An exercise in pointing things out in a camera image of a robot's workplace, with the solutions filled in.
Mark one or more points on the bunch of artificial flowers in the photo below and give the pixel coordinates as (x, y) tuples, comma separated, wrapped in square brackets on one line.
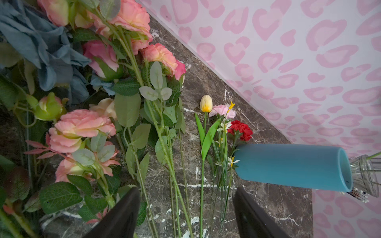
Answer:
[(94, 152)]

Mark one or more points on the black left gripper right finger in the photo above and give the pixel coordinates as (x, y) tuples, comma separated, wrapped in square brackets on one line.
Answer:
[(252, 220)]

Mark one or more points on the yellow tulip flower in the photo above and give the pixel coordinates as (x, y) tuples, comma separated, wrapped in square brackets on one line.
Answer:
[(206, 106)]

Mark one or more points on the red carnation flower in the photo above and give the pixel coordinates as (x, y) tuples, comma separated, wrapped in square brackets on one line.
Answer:
[(238, 133)]

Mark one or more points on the clear ribbed glass vase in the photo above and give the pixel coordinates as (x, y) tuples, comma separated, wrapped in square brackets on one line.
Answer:
[(365, 172)]

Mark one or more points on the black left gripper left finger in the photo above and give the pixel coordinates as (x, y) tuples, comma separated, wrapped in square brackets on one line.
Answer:
[(121, 221)]

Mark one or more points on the teal cylindrical vase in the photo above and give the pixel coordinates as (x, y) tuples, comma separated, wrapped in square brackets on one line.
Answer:
[(305, 166)]

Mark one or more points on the light pink carnation flower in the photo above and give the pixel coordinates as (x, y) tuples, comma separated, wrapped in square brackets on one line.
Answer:
[(222, 110)]

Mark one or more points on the blue grey artificial flower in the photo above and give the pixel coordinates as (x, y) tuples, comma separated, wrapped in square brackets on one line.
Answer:
[(31, 46)]

